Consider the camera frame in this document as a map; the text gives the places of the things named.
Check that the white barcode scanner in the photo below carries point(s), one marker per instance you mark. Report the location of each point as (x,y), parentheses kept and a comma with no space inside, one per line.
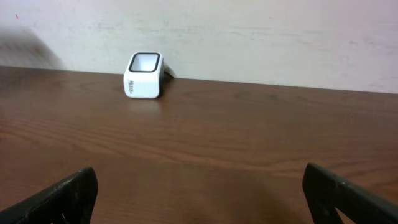
(143,75)

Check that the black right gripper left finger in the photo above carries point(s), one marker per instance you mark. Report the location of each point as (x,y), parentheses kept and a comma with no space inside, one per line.
(70,200)

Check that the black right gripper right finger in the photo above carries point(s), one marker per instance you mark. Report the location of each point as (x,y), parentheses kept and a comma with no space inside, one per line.
(327,194)

